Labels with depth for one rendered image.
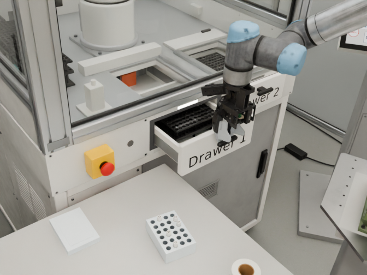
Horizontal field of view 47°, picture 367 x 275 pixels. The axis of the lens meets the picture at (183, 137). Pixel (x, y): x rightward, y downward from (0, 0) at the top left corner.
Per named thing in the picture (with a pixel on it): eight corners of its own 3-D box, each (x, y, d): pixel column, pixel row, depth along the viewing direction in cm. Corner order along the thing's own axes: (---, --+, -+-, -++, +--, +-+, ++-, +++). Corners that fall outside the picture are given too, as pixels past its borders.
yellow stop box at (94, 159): (117, 172, 120) (116, 151, 115) (94, 181, 116) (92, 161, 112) (107, 162, 123) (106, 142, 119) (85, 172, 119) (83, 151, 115)
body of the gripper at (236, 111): (234, 131, 113) (240, 92, 106) (212, 117, 118) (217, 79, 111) (254, 123, 117) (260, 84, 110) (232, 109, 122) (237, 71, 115)
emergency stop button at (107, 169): (116, 174, 117) (115, 162, 114) (103, 179, 114) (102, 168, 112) (110, 168, 118) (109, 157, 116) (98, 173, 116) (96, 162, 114)
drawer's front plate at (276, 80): (281, 97, 163) (286, 72, 157) (226, 121, 148) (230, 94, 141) (278, 95, 164) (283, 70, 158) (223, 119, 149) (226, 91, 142)
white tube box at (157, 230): (195, 252, 108) (196, 242, 106) (165, 264, 104) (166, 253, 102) (173, 219, 117) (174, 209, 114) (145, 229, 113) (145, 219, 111)
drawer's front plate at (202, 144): (250, 143, 138) (255, 114, 131) (181, 177, 122) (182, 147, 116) (246, 140, 139) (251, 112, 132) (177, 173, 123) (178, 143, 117)
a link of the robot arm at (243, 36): (256, 33, 98) (223, 25, 101) (249, 76, 104) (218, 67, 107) (268, 23, 103) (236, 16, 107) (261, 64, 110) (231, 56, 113)
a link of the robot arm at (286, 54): (314, 36, 103) (271, 25, 107) (300, 52, 95) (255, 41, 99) (307, 65, 107) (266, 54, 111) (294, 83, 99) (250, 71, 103)
